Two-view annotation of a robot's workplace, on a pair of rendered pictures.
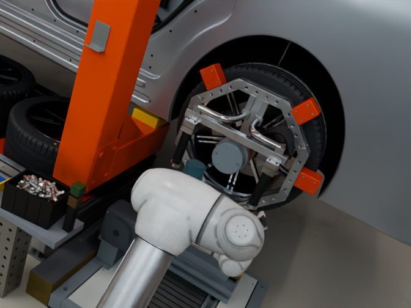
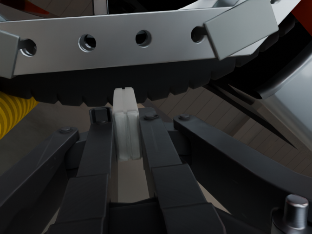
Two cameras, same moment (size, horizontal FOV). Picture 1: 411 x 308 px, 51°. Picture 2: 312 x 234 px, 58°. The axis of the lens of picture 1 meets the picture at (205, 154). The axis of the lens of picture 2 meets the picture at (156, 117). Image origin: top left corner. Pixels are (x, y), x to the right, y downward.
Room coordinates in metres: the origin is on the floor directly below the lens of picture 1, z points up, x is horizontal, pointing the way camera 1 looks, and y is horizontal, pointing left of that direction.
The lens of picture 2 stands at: (1.41, -0.23, 0.68)
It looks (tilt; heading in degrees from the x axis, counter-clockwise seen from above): 9 degrees down; 329
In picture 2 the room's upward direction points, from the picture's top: 41 degrees clockwise
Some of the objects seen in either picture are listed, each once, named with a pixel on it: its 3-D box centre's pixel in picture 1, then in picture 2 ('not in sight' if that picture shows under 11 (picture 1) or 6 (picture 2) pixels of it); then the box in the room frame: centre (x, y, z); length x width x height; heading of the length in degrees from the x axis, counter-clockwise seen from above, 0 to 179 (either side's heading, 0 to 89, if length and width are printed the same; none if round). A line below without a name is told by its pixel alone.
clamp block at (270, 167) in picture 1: (272, 164); not in sight; (1.46, -0.24, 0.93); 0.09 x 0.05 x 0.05; 167
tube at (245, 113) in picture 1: (225, 104); not in sight; (1.61, 0.00, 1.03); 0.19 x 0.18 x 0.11; 167
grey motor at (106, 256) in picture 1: (136, 223); not in sight; (1.74, 0.18, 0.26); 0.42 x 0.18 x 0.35; 167
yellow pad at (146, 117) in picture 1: (151, 115); not in sight; (2.01, 0.33, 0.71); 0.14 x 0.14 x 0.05; 77
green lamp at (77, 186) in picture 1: (78, 189); not in sight; (1.27, 0.37, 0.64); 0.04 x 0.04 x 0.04; 77
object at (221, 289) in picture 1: (198, 253); not in sight; (1.87, -0.17, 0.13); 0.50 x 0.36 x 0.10; 77
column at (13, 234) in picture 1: (10, 248); not in sight; (1.33, 0.59, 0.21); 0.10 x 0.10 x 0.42; 77
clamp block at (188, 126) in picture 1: (192, 124); not in sight; (1.54, 0.09, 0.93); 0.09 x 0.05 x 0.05; 167
